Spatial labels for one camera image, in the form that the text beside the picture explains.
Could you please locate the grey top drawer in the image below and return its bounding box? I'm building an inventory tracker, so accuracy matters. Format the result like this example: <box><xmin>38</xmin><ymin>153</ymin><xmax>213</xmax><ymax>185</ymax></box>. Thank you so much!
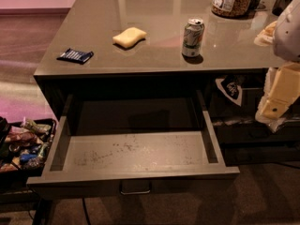
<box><xmin>28</xmin><ymin>91</ymin><xmax>239</xmax><ymax>200</ymax></box>

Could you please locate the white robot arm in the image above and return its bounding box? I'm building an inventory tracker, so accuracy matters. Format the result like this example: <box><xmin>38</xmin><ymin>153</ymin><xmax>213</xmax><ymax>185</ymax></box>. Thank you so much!
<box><xmin>254</xmin><ymin>0</ymin><xmax>300</xmax><ymax>124</ymax></box>

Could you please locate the grey drawer cabinet counter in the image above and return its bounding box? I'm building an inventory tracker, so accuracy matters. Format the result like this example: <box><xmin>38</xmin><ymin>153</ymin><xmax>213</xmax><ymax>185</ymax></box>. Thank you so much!
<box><xmin>35</xmin><ymin>0</ymin><xmax>299</xmax><ymax>164</ymax></box>

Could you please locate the black white snack bag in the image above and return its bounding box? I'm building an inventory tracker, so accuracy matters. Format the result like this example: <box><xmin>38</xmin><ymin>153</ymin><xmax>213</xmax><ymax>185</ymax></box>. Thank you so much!
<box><xmin>216</xmin><ymin>75</ymin><xmax>243</xmax><ymax>106</ymax></box>

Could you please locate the large jar of nuts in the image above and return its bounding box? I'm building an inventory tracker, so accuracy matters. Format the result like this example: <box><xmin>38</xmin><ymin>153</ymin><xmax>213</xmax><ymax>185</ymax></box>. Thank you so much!
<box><xmin>212</xmin><ymin>0</ymin><xmax>250</xmax><ymax>18</ymax></box>

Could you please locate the green white soda can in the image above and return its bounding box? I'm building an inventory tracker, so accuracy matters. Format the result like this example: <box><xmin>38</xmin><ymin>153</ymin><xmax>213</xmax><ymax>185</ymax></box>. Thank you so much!
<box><xmin>182</xmin><ymin>18</ymin><xmax>204</xmax><ymax>57</ymax></box>

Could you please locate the yellow sponge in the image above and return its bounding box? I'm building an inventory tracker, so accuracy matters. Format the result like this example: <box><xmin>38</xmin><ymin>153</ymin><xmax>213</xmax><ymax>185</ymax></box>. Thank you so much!
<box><xmin>112</xmin><ymin>27</ymin><xmax>147</xmax><ymax>49</ymax></box>

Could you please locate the blue snack packet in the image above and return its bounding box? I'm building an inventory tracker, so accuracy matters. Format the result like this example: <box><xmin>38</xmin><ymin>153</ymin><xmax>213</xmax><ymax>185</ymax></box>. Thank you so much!
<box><xmin>57</xmin><ymin>48</ymin><xmax>94</xmax><ymax>65</ymax></box>

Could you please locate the black bin of snacks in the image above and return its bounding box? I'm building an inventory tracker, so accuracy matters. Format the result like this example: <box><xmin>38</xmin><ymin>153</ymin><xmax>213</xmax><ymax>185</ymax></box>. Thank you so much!
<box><xmin>0</xmin><ymin>118</ymin><xmax>56</xmax><ymax>193</ymax></box>

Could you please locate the metal drawer handle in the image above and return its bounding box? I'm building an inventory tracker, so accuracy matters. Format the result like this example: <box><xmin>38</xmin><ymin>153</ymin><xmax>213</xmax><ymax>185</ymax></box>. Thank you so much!
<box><xmin>120</xmin><ymin>180</ymin><xmax>152</xmax><ymax>195</ymax></box>

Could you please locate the black floor cable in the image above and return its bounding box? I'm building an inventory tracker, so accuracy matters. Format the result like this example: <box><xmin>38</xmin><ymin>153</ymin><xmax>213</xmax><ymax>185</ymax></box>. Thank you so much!
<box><xmin>82</xmin><ymin>198</ymin><xmax>92</xmax><ymax>225</ymax></box>

